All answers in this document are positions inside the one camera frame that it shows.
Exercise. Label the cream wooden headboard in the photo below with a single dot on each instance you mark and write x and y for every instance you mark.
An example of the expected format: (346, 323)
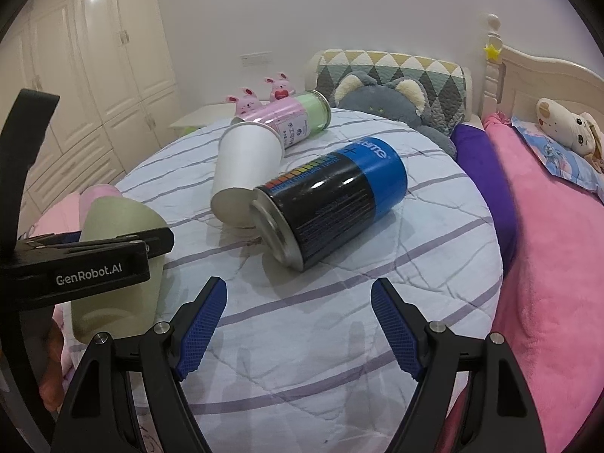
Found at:
(513, 85)

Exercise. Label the pink fleece blanket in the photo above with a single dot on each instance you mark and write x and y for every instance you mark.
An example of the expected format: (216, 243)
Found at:
(551, 302)

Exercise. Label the triangle patterned cushion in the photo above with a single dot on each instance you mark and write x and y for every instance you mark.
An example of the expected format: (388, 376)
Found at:
(448, 85)

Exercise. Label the white bedside table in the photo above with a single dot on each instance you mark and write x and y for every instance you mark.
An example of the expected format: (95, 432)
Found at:
(207, 115)

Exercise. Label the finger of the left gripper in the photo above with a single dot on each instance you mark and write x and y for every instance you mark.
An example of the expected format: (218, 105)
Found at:
(69, 246)

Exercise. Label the yellow star ornament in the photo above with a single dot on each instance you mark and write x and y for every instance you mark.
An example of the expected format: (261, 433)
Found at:
(492, 54)

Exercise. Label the cream dog plush toy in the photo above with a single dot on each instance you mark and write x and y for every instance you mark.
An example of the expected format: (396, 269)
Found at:
(579, 133)

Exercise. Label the blue cartoon pillow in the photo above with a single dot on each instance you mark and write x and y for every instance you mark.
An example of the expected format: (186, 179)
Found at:
(558, 160)

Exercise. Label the pink bunny toy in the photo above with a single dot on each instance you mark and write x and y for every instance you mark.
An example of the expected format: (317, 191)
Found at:
(281, 87)
(245, 103)

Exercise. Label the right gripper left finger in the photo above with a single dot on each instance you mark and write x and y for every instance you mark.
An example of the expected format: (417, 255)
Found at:
(99, 413)

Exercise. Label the purple pillow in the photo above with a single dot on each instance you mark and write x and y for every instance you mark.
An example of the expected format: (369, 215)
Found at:
(477, 157)

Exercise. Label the cream white wardrobe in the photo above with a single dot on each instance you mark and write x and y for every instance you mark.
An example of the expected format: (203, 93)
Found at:
(109, 63)

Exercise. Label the person's hand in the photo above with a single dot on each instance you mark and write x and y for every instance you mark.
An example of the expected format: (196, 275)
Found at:
(50, 387)

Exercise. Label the front pink bunny toy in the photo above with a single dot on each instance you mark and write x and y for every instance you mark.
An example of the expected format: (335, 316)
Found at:
(245, 103)

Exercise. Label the rear pink bunny toy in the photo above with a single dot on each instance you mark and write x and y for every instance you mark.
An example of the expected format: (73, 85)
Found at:
(281, 87)

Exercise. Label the light pink embroidered quilt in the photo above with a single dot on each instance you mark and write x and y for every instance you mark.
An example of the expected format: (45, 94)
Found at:
(64, 216)

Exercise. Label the pink and green jar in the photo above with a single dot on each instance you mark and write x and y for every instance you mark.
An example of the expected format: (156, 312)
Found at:
(294, 118)

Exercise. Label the grey bear plush pillow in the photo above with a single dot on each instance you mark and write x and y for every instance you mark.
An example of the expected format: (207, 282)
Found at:
(402, 100)

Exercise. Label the black and blue can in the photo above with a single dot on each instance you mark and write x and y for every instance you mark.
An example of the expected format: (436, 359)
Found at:
(309, 212)

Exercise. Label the white paper cup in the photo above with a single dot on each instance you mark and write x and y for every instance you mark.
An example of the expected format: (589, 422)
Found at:
(249, 154)

